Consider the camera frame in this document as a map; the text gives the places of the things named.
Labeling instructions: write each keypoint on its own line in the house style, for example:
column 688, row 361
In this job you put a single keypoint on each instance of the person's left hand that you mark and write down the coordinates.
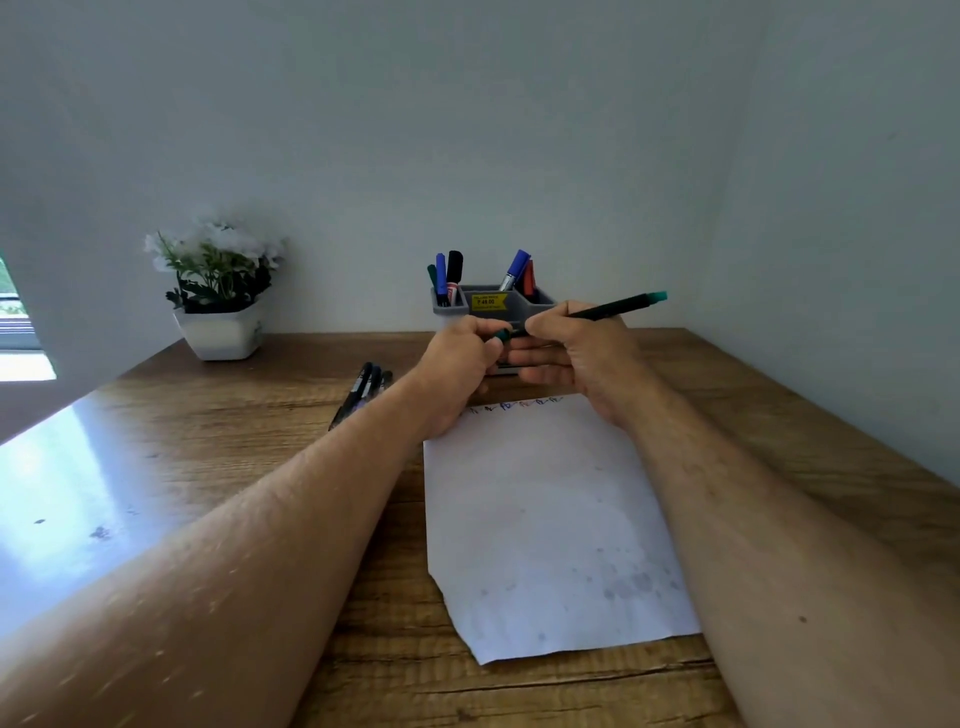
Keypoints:
column 450, row 367

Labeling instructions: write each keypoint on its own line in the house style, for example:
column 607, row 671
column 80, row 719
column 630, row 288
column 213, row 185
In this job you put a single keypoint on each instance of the person's right hand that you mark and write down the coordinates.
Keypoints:
column 600, row 367

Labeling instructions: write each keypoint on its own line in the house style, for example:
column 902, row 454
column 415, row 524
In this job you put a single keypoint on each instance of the bunch of pens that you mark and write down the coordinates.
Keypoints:
column 375, row 386

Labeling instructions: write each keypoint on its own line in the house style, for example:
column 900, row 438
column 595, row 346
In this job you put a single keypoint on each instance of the blue cap slim marker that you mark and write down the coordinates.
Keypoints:
column 442, row 274

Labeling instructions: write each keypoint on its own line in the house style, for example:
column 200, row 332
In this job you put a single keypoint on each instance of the white barrel black cap marker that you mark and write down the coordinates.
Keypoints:
column 454, row 266

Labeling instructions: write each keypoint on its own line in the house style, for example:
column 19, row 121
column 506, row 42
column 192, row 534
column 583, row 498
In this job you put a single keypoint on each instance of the black slim marker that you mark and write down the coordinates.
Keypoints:
column 352, row 397

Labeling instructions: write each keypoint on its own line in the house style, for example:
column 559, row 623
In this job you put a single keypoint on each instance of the red-capped black pen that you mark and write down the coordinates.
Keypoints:
column 529, row 279

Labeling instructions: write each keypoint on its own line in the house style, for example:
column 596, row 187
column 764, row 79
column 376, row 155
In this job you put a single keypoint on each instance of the thick blue silver banded marker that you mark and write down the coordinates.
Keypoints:
column 517, row 264

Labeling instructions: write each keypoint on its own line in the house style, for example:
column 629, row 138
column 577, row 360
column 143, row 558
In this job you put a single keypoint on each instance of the white paper sheet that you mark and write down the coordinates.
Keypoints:
column 547, row 525

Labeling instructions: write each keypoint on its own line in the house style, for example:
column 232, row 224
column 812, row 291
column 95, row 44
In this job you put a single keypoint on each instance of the person's left forearm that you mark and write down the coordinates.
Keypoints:
column 225, row 585

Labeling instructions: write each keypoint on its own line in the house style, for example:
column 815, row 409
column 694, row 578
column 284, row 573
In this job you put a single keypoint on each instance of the person's right forearm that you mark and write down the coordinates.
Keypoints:
column 787, row 570

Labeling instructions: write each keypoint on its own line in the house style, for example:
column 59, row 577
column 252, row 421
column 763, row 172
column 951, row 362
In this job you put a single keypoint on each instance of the grey white desk organizer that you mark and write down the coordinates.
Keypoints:
column 525, row 304

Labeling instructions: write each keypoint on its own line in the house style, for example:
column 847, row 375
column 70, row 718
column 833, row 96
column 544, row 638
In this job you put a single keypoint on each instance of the white potted flower plant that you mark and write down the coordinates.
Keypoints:
column 217, row 341

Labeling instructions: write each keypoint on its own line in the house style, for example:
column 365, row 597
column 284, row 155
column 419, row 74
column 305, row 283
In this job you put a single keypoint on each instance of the green foliage outside window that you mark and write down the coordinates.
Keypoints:
column 6, row 277

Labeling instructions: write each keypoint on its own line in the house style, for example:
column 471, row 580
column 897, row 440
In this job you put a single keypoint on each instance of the grey window frame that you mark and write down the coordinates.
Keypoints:
column 15, row 334

